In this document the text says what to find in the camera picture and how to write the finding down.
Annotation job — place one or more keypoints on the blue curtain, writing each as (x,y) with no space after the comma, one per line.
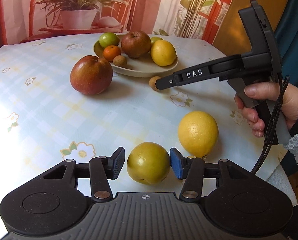
(286,35)

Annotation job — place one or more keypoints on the small green lime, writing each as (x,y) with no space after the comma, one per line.
(154,39)

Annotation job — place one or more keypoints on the wooden headboard panel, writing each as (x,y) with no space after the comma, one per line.
(239,22)

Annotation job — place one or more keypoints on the printed room backdrop cloth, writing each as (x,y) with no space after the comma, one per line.
(30,20)

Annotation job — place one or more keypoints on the yellow green pear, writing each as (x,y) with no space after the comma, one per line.
(148,163)

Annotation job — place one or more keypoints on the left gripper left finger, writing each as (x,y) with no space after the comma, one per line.
(102,169)

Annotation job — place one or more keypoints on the yellow lemon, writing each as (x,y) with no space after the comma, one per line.
(163,53)

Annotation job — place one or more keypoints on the person right hand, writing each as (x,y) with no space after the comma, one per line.
(269,91)

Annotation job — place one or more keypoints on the large green fruit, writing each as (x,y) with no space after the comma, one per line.
(109,39)

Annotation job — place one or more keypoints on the cream round plate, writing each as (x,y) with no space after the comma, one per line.
(143,66)

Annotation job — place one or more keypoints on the red apple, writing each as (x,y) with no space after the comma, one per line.
(135,44)
(91,75)

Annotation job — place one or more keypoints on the fluffy grey sleeve forearm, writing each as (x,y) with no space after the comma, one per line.
(278,178)

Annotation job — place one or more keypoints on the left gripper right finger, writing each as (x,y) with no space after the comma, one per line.
(192,171)

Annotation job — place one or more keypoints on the floral checked tablecloth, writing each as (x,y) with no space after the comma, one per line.
(43,120)

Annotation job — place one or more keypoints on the small brown longan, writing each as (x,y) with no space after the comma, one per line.
(120,61)

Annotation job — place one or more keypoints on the small mandarin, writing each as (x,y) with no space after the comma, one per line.
(110,52)

